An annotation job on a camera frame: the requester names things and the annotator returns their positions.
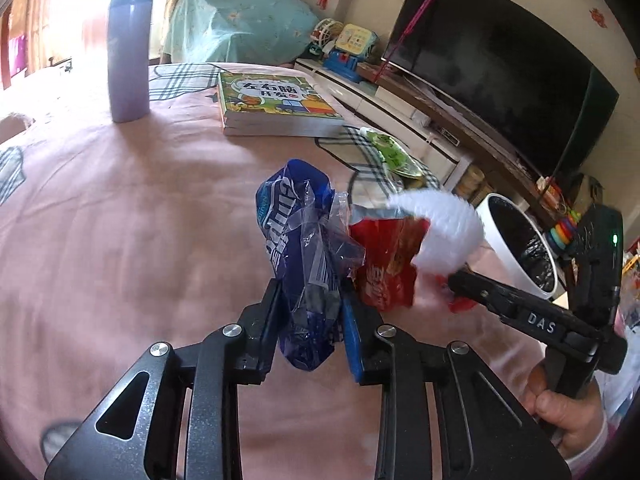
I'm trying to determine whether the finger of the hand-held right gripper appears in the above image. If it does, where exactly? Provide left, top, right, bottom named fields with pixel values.
left=447, top=271, right=606, bottom=356

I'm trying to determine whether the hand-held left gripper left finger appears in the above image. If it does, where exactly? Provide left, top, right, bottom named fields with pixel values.
left=45, top=279, right=282, bottom=480

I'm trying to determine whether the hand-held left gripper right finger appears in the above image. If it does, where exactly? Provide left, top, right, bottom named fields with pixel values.
left=340, top=290, right=571, bottom=480

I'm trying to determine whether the white bin with black liner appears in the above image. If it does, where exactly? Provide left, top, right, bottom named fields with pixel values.
left=474, top=192, right=566, bottom=301

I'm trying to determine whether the red snack packet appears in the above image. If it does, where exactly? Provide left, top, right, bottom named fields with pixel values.
left=348, top=210, right=431, bottom=311

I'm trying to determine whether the white fluffy ball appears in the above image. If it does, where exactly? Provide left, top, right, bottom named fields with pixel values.
left=387, top=189, right=486, bottom=306

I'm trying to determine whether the blue plastic wrapper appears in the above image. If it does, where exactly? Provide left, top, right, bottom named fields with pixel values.
left=255, top=159, right=368, bottom=372

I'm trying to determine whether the person's right hand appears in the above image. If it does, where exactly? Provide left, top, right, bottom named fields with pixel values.
left=525, top=360, right=608, bottom=460

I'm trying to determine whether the beige jar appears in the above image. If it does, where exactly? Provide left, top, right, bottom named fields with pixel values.
left=457, top=167, right=486, bottom=198

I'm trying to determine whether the green snack packet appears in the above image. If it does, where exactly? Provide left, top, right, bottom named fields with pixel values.
left=357, top=127, right=426, bottom=181

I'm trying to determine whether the black flat television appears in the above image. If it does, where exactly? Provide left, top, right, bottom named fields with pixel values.
left=381, top=0, right=621, bottom=191

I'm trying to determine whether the white and wood television cabinet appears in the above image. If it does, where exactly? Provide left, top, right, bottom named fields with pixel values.
left=294, top=57, right=576, bottom=241

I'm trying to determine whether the green children's book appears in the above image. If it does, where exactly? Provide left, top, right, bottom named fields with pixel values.
left=217, top=71, right=346, bottom=137

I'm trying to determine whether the yellow and blue toy register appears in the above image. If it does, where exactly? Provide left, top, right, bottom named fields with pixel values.
left=322, top=24, right=378, bottom=81

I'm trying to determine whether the pink stick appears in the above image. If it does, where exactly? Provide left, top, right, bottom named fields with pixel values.
left=377, top=0, right=449, bottom=81

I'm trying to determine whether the purple thermos bottle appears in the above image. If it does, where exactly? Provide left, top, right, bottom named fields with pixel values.
left=107, top=0, right=151, bottom=123

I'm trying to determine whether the white cage ball toy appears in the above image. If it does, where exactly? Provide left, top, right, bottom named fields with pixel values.
left=311, top=19, right=341, bottom=53

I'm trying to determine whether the magenta cloth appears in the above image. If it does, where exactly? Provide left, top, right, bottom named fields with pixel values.
left=7, top=35, right=28, bottom=76

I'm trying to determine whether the rainbow ring toy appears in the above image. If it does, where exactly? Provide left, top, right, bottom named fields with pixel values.
left=547, top=220, right=581, bottom=251

